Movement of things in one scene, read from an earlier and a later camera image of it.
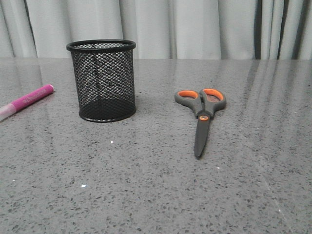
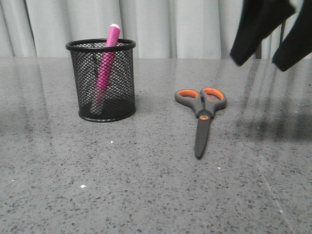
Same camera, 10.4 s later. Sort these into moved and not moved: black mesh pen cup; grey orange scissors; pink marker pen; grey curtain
Moved: pink marker pen
Not moved: grey curtain; black mesh pen cup; grey orange scissors
